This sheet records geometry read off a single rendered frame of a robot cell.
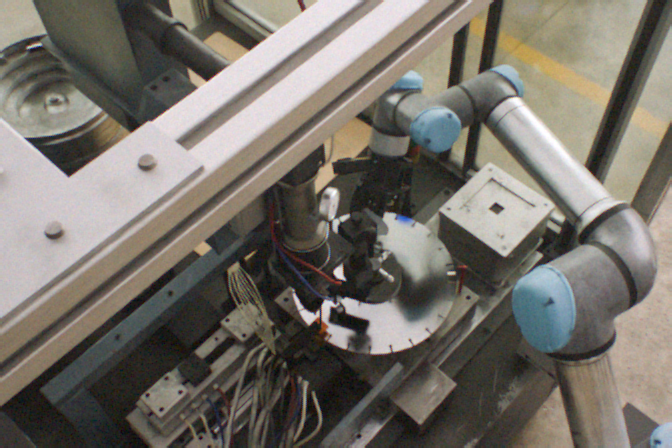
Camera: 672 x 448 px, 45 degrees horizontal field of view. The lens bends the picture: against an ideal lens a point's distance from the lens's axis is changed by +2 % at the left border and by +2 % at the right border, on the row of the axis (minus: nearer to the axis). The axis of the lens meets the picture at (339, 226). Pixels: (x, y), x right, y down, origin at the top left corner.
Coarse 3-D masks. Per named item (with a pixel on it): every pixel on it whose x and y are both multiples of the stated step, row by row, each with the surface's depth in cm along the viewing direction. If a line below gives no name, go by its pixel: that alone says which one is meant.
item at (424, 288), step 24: (384, 216) 168; (384, 240) 165; (408, 240) 165; (432, 240) 165; (408, 264) 162; (432, 264) 161; (408, 288) 158; (432, 288) 158; (336, 312) 156; (360, 312) 156; (384, 312) 156; (408, 312) 156; (432, 312) 155; (336, 336) 153; (360, 336) 153; (384, 336) 153; (408, 336) 153
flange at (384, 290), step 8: (376, 256) 162; (384, 264) 160; (392, 264) 161; (392, 272) 159; (400, 272) 159; (376, 280) 157; (384, 280) 158; (400, 280) 159; (376, 288) 157; (384, 288) 157; (392, 288) 157; (376, 296) 157; (384, 296) 157
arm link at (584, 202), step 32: (480, 96) 138; (512, 96) 138; (512, 128) 135; (544, 128) 134; (544, 160) 131; (576, 160) 131; (544, 192) 132; (576, 192) 127; (608, 192) 128; (576, 224) 128; (608, 224) 123; (640, 224) 123; (640, 256) 118; (640, 288) 118
